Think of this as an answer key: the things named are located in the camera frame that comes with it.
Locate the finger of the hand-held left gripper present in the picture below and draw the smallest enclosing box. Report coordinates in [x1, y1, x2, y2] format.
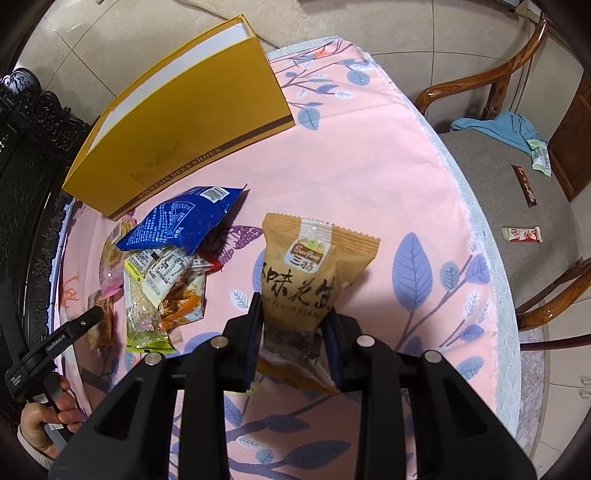
[62, 306, 106, 344]

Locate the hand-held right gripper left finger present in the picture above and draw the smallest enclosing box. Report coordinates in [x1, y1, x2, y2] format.
[48, 292, 266, 480]

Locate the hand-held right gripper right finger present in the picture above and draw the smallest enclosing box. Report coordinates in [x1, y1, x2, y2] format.
[322, 314, 539, 480]

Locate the tan peanut packet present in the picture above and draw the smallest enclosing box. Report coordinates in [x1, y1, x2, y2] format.
[256, 212, 382, 396]

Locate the yellow cardboard box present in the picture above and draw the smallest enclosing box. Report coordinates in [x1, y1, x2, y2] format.
[62, 15, 296, 222]

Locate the person's left hand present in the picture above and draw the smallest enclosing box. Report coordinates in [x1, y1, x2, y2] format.
[19, 377, 83, 444]

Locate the brown snack packet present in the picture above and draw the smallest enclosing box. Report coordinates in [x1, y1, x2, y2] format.
[88, 295, 116, 350]

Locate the yellow-green sesame snack packet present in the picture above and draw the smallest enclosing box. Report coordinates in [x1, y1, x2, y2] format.
[124, 256, 176, 354]

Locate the pink clear cake packet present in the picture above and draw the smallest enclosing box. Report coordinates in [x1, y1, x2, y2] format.
[99, 217, 139, 299]

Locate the orange stick snack packet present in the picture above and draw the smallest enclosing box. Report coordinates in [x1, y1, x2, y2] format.
[159, 272, 206, 331]

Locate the white label snack packet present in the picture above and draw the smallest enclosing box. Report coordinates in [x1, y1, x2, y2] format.
[141, 244, 211, 306]

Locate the red edged snack packet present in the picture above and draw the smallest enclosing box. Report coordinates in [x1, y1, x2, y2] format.
[194, 251, 225, 274]

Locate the blue snack packet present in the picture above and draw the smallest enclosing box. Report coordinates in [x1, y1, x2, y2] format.
[116, 185, 247, 256]

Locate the dark carved wooden furniture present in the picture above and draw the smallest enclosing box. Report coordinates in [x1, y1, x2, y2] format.
[0, 67, 93, 335]

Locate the grey seat cushion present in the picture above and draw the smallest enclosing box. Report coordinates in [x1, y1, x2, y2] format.
[436, 124, 578, 311]

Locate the white red candy packet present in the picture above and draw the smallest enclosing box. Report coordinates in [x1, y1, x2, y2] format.
[502, 225, 542, 243]

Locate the red-brown snack bar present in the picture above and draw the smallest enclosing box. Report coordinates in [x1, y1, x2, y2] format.
[512, 165, 540, 207]

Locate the blue cloth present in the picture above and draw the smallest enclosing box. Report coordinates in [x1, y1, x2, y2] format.
[450, 111, 550, 155]

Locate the green snack packet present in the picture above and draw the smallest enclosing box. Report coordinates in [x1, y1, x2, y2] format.
[526, 138, 553, 177]

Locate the wooden armchair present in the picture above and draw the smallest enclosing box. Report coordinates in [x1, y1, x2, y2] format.
[413, 11, 591, 333]

